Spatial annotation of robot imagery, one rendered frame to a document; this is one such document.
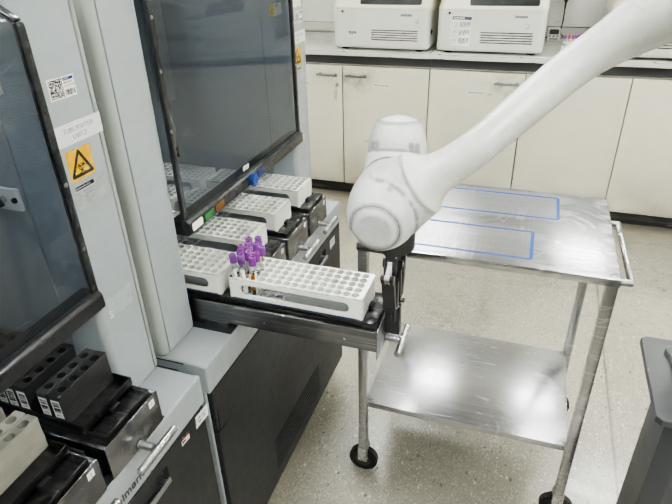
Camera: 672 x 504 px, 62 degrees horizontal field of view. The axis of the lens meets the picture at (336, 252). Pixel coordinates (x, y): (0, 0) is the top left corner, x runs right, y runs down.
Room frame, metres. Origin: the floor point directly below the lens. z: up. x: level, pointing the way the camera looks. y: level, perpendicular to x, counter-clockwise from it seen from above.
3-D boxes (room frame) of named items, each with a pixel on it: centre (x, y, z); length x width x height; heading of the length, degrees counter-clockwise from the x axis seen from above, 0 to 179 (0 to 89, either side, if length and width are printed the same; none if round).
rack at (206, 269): (1.11, 0.37, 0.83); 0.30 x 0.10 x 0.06; 70
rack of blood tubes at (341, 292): (1.00, 0.07, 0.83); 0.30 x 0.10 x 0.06; 70
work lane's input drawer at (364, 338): (1.05, 0.20, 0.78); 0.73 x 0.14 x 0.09; 70
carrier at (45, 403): (0.71, 0.44, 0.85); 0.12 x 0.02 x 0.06; 159
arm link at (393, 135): (0.92, -0.11, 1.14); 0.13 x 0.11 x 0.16; 166
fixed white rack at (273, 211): (1.40, 0.27, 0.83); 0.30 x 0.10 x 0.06; 70
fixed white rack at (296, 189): (1.54, 0.22, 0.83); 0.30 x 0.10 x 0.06; 70
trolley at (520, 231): (1.33, -0.41, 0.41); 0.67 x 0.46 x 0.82; 70
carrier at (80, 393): (0.70, 0.42, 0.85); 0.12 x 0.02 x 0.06; 160
